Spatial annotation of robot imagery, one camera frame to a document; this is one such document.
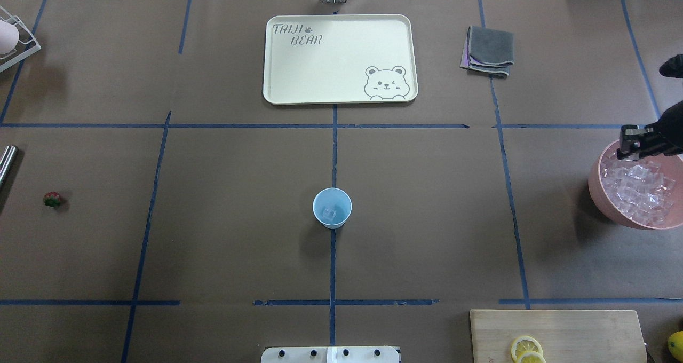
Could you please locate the white wire cup rack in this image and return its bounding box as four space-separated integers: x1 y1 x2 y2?
1 7 42 72

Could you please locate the purple folded cloth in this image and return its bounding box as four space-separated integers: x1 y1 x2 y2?
459 29 471 69

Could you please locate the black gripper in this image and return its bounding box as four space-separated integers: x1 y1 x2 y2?
616 101 682 161

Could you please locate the cream bear serving tray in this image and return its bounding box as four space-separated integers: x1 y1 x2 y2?
263 14 419 105

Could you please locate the lemon slice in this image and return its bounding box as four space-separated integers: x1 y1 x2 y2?
515 351 546 363
510 335 544 362

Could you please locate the grey folded cloth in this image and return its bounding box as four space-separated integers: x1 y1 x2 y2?
468 26 515 78

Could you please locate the pile of ice cubes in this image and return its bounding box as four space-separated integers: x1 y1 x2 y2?
599 151 681 226

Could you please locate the stainless steel muddler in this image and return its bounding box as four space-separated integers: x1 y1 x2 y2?
0 146 19 188

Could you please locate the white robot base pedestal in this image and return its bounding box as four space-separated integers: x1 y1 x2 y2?
260 345 402 362

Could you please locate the lemon slice front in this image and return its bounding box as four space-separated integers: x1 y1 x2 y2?
510 335 544 362

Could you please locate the red strawberry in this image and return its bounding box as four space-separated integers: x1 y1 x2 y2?
42 191 62 208

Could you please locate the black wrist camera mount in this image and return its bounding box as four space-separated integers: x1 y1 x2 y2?
658 54 683 79

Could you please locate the bamboo cutting board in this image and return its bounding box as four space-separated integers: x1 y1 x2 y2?
469 309 647 362

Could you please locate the ice cube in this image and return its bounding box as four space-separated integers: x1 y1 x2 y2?
320 207 337 223

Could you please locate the light blue plastic cup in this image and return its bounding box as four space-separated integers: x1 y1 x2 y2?
312 187 352 230

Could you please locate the pink bowl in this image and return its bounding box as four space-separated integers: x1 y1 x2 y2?
587 141 682 230

